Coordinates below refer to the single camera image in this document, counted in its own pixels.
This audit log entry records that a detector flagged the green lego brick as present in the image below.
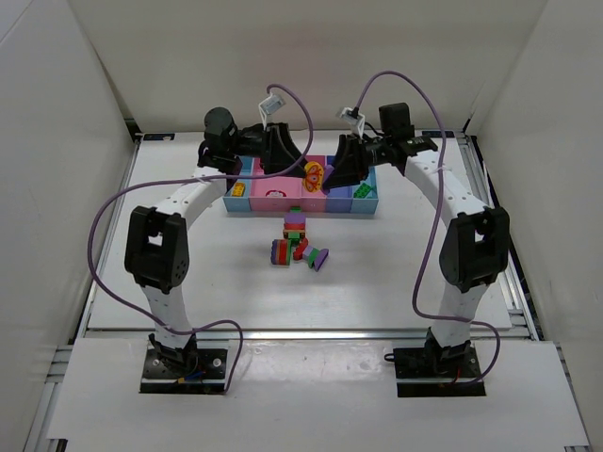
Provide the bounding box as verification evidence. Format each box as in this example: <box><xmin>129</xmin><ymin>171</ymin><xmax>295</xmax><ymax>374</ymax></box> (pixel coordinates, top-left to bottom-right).
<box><xmin>353</xmin><ymin>183</ymin><xmax>373</xmax><ymax>199</ymax></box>

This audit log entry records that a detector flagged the green purple yellow lego stack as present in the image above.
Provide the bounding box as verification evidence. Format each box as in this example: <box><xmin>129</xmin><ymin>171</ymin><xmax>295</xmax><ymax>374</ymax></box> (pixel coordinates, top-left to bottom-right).
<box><xmin>302</xmin><ymin>161</ymin><xmax>334</xmax><ymax>193</ymax></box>

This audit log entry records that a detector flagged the yellow lego brick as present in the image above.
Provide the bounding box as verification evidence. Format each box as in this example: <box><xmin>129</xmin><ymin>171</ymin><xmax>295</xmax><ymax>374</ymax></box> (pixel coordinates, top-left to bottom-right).
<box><xmin>231</xmin><ymin>182</ymin><xmax>246</xmax><ymax>198</ymax></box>

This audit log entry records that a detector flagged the red flower lego brick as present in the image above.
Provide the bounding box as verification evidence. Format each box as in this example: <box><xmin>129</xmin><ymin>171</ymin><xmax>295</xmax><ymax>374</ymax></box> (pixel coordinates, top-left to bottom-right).
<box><xmin>265</xmin><ymin>190</ymin><xmax>287</xmax><ymax>198</ymax></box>

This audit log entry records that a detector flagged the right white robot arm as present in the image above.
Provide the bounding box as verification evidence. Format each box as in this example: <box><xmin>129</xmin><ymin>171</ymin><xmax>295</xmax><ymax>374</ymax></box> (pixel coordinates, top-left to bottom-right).
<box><xmin>323</xmin><ymin>103</ymin><xmax>510</xmax><ymax>377</ymax></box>

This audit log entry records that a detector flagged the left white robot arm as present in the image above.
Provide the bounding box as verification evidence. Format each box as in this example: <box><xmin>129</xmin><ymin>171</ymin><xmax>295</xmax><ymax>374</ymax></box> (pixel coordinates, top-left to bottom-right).
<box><xmin>124</xmin><ymin>107</ymin><xmax>306</xmax><ymax>377</ymax></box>

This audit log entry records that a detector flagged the dark blue bin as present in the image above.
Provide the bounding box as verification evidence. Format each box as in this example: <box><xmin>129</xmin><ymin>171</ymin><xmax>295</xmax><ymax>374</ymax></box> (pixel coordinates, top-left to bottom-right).
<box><xmin>324</xmin><ymin>155</ymin><xmax>354</xmax><ymax>214</ymax></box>

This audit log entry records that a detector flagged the large pink bin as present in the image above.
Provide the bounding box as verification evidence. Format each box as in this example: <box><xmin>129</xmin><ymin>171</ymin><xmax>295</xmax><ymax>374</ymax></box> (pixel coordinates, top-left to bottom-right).
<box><xmin>249</xmin><ymin>176</ymin><xmax>302</xmax><ymax>212</ymax></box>

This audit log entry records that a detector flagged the right light blue bin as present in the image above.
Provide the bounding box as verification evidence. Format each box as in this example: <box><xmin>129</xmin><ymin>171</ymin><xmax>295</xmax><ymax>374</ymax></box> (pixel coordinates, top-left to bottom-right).
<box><xmin>350</xmin><ymin>168</ymin><xmax>379</xmax><ymax>216</ymax></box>

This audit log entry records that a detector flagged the narrow pink bin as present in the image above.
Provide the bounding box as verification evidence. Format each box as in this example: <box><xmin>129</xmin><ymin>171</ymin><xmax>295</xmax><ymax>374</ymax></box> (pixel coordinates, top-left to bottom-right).
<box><xmin>301</xmin><ymin>155</ymin><xmax>326</xmax><ymax>213</ymax></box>

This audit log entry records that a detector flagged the striped purple red lego stack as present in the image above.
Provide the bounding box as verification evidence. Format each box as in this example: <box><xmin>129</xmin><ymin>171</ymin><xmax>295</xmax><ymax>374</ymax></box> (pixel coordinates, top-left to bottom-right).
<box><xmin>270</xmin><ymin>238</ymin><xmax>291</xmax><ymax>266</ymax></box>

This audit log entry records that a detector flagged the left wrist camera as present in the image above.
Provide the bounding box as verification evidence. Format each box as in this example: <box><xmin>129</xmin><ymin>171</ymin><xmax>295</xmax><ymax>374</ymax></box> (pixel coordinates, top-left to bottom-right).
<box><xmin>258</xmin><ymin>93</ymin><xmax>285</xmax><ymax>127</ymax></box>

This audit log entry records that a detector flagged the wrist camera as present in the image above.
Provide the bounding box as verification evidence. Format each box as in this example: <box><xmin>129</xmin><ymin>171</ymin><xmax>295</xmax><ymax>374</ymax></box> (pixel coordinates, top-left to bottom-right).
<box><xmin>258</xmin><ymin>93</ymin><xmax>285</xmax><ymax>127</ymax></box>
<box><xmin>336</xmin><ymin>107</ymin><xmax>366</xmax><ymax>137</ymax></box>

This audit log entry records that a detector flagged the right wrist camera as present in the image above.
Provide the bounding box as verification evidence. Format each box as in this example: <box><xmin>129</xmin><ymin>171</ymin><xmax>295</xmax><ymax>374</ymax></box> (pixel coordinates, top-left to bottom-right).
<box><xmin>336</xmin><ymin>107</ymin><xmax>366</xmax><ymax>137</ymax></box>

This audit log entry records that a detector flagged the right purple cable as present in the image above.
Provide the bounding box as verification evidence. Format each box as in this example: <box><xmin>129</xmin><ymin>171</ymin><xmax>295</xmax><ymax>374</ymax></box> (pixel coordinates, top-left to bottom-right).
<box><xmin>355</xmin><ymin>71</ymin><xmax>501</xmax><ymax>388</ymax></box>

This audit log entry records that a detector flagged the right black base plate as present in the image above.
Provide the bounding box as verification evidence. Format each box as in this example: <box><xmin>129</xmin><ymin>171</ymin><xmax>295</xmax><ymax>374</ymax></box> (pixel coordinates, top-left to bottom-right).
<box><xmin>383</xmin><ymin>347</ymin><xmax>486</xmax><ymax>398</ymax></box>

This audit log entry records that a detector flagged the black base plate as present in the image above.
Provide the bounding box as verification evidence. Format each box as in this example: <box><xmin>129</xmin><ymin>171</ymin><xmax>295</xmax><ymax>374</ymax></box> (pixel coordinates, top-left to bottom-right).
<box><xmin>383</xmin><ymin>347</ymin><xmax>486</xmax><ymax>398</ymax></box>
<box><xmin>139</xmin><ymin>346</ymin><xmax>228</xmax><ymax>395</ymax></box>

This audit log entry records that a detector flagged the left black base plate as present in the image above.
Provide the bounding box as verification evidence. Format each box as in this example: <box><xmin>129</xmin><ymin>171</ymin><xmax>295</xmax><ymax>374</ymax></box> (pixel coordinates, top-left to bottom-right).
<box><xmin>139</xmin><ymin>346</ymin><xmax>228</xmax><ymax>395</ymax></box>

